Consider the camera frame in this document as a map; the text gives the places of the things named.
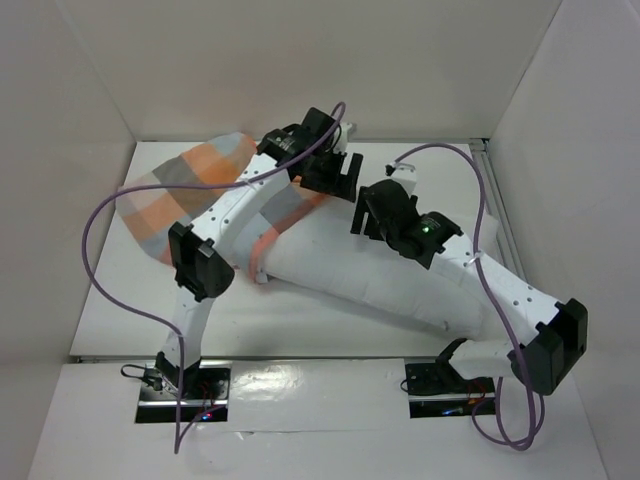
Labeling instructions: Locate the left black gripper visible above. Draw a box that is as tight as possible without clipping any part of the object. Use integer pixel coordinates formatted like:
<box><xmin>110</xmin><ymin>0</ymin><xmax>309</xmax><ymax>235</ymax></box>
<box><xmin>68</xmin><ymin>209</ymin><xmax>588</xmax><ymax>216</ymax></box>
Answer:
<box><xmin>298</xmin><ymin>145</ymin><xmax>361</xmax><ymax>202</ymax></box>

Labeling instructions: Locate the white pillow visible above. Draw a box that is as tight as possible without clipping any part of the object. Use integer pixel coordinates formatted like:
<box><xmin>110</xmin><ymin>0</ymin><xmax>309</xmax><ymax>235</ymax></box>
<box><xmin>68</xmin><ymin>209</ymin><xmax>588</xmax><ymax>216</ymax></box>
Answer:
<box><xmin>262</xmin><ymin>199</ymin><xmax>486</xmax><ymax>337</ymax></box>

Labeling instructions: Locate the checkered orange grey pillowcase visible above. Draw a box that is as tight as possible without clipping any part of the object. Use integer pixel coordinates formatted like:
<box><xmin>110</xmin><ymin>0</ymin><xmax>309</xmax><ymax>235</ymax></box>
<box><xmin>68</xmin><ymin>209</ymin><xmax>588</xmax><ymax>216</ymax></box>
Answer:
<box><xmin>116</xmin><ymin>132</ymin><xmax>327</xmax><ymax>283</ymax></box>

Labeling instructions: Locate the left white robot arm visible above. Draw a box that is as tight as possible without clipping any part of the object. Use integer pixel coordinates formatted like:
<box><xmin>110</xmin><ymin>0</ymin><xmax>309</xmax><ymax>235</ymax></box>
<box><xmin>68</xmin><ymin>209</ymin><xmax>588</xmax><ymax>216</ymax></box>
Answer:
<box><xmin>155</xmin><ymin>107</ymin><xmax>363</xmax><ymax>399</ymax></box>

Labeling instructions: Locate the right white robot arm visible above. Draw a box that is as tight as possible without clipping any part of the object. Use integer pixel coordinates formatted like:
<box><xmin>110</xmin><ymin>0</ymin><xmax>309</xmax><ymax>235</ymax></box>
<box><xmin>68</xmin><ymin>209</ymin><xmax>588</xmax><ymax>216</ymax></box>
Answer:
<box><xmin>351</xmin><ymin>179</ymin><xmax>588</xmax><ymax>396</ymax></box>

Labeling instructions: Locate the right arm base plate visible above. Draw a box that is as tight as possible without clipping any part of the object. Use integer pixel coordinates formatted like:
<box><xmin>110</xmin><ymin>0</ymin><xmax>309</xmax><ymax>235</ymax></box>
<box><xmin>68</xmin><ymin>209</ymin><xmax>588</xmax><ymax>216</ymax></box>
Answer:
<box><xmin>399</xmin><ymin>357</ymin><xmax>496</xmax><ymax>419</ymax></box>

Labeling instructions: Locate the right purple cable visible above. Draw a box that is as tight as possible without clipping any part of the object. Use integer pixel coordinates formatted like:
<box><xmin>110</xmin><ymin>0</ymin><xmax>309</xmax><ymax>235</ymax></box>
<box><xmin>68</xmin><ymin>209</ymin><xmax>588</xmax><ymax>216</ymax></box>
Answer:
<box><xmin>384</xmin><ymin>143</ymin><xmax>545</xmax><ymax>451</ymax></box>

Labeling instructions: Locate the purple cable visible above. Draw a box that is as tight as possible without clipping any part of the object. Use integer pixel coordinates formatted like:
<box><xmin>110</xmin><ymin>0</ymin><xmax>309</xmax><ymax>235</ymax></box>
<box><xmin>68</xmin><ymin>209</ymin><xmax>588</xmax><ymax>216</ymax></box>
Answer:
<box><xmin>384</xmin><ymin>143</ymin><xmax>545</xmax><ymax>451</ymax></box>
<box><xmin>80</xmin><ymin>102</ymin><xmax>349</xmax><ymax>455</ymax></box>

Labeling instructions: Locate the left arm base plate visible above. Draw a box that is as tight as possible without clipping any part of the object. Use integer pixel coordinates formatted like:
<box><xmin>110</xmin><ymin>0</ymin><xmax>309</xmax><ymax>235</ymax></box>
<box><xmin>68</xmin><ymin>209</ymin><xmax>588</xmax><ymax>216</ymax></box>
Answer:
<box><xmin>120</xmin><ymin>364</ymin><xmax>231</xmax><ymax>424</ymax></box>

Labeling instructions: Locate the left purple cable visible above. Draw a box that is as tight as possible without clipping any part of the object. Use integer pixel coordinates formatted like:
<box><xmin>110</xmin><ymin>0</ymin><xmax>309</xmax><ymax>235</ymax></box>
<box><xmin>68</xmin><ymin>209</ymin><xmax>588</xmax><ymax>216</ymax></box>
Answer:
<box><xmin>80</xmin><ymin>102</ymin><xmax>349</xmax><ymax>455</ymax></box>

